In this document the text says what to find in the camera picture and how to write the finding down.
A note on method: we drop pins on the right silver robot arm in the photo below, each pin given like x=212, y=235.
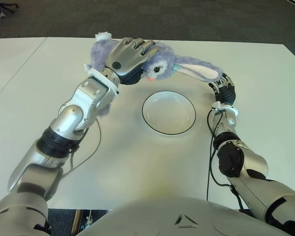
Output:
x=250, y=167

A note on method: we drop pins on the purple plush bunny doll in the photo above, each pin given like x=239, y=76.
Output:
x=169, y=61

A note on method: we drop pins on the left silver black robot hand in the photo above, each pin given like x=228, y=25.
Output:
x=125, y=59

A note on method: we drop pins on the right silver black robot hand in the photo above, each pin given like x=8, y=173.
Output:
x=226, y=93

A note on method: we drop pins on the white plate black rim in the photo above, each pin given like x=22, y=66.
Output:
x=168, y=113

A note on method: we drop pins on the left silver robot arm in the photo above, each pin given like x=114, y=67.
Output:
x=71, y=118

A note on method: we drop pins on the black office chair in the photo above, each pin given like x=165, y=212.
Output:
x=11, y=7

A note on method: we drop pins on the silver robot torso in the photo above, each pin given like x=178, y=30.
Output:
x=177, y=218

